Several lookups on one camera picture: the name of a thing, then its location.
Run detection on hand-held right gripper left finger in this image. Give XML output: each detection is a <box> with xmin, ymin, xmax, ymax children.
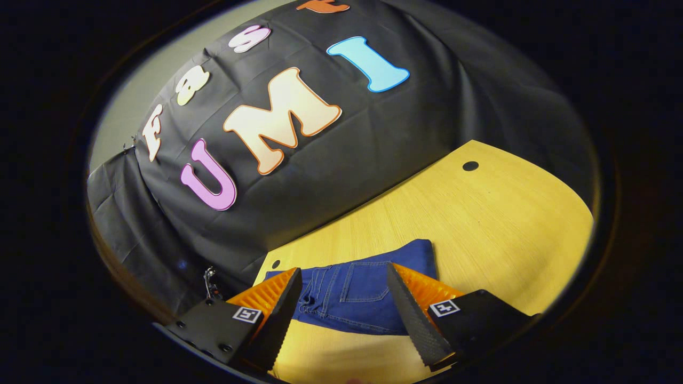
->
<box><xmin>163</xmin><ymin>267</ymin><xmax>303</xmax><ymax>375</ymax></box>

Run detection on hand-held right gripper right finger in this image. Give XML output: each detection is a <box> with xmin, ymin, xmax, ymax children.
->
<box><xmin>386</xmin><ymin>262</ymin><xmax>537</xmax><ymax>373</ymax></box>

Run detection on blue denim jeans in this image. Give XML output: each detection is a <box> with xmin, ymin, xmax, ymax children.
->
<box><xmin>265</xmin><ymin>238</ymin><xmax>439</xmax><ymax>336</ymax></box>

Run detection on black backdrop cloth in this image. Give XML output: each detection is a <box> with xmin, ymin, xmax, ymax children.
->
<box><xmin>86</xmin><ymin>0</ymin><xmax>596</xmax><ymax>316</ymax></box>

